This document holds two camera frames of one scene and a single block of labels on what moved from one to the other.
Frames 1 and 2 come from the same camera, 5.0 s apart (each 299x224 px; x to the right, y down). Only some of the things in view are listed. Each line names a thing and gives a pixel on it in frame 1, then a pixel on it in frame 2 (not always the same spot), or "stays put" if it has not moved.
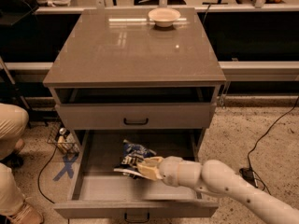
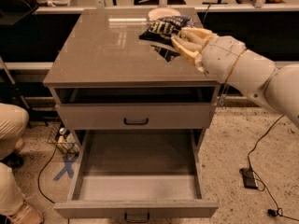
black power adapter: x=249 y=175 stays put
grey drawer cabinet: x=148 y=77 stays put
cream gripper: x=170 y=171 -> x=220 y=59
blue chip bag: x=133 y=154 -> x=159 y=35
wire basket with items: x=59 y=135 stays put
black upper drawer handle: x=135 y=123 stays put
